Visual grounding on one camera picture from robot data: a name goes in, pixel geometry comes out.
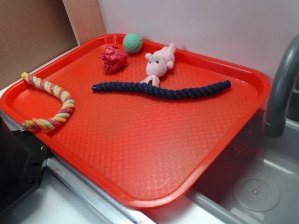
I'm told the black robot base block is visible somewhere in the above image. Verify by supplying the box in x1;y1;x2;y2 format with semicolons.
0;119;49;214

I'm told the red plastic tray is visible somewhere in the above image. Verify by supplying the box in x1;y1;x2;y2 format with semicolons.
0;33;272;210

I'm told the pink plush animal toy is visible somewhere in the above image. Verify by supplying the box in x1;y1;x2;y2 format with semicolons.
141;43;176;87

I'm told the red crumpled fabric ball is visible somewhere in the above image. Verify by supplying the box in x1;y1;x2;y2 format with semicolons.
100;45;128;73

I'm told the green dimpled ball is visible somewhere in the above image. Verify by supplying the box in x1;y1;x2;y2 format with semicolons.
123;33;143;54

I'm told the grey faucet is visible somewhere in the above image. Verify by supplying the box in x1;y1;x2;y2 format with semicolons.
263;35;299;138

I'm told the grey sink basin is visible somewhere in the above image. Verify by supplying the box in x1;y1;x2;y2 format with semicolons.
187;113;299;224

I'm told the brown cardboard panel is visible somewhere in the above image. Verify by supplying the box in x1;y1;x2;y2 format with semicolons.
0;0;106;89

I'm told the dark blue rope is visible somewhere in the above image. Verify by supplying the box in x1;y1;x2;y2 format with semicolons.
91;79;232;101

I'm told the multicolour twisted rope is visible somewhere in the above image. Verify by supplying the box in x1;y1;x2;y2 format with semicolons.
21;72;75;133

